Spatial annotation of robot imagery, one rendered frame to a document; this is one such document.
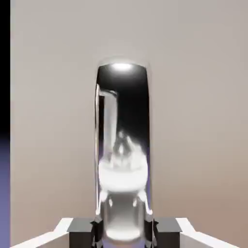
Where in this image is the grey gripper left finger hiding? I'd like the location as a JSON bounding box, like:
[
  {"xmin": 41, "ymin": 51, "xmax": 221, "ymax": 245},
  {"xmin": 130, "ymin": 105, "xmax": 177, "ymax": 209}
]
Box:
[{"xmin": 10, "ymin": 217, "xmax": 103, "ymax": 248}]

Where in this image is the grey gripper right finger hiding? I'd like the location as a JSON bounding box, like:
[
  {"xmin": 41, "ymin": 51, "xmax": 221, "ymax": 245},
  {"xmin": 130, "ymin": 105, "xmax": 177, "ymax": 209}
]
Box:
[{"xmin": 146, "ymin": 217, "xmax": 243, "ymax": 248}]

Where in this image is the curved shiny metal handle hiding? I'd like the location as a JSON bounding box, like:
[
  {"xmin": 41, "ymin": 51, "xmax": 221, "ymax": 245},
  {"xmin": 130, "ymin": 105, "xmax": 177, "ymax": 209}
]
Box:
[{"xmin": 93, "ymin": 57, "xmax": 155, "ymax": 248}]

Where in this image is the beige cabinet door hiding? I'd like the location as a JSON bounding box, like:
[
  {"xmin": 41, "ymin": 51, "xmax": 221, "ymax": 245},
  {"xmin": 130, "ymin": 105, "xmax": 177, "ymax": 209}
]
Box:
[{"xmin": 10, "ymin": 0, "xmax": 248, "ymax": 248}]

